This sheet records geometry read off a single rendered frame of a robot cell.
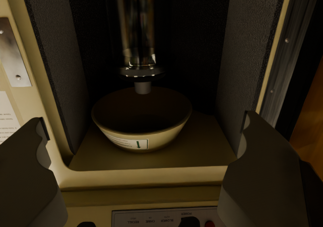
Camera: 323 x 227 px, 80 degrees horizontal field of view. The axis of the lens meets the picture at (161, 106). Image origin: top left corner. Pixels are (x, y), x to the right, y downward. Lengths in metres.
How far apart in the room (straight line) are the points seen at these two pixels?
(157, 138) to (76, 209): 0.15
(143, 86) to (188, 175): 0.15
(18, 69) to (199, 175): 0.27
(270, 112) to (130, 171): 0.21
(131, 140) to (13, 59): 0.17
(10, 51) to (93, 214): 0.23
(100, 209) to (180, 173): 0.13
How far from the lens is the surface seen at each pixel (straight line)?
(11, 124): 0.93
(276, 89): 0.27
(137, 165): 0.31
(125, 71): 0.26
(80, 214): 0.34
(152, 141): 0.29
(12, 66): 0.26
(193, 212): 0.32
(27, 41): 0.28
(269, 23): 0.25
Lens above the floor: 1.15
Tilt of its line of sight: 29 degrees up
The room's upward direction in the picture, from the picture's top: 179 degrees clockwise
